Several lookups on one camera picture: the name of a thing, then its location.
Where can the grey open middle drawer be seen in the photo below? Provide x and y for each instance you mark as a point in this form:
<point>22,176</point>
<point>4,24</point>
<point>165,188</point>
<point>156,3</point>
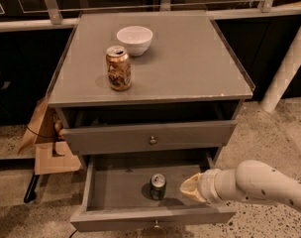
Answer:
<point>117,192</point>

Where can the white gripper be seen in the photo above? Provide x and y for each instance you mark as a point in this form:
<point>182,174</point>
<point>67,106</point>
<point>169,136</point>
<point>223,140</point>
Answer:
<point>206,184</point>

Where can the grey top drawer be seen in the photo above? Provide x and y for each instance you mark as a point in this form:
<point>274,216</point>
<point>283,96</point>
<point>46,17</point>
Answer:
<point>149,137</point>

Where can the green soda can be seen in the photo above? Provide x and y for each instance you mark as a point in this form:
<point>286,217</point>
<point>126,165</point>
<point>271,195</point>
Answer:
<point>157,186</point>

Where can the gold brown soda can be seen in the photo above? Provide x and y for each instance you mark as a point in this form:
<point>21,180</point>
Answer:
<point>118,68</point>

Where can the metal window railing frame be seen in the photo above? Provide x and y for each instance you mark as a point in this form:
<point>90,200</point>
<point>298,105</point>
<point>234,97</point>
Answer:
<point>28,15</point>

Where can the grey drawer cabinet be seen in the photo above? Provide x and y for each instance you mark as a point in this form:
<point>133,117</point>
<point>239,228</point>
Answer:
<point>186,75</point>

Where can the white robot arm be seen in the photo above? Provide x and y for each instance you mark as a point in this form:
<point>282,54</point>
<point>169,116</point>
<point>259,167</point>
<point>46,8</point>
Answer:
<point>250,182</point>

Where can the white ceramic bowl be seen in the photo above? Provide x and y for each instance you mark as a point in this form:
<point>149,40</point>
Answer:
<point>136,39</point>

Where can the brown paper bag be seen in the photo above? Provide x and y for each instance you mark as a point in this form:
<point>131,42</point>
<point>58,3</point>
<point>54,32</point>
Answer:
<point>40,128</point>

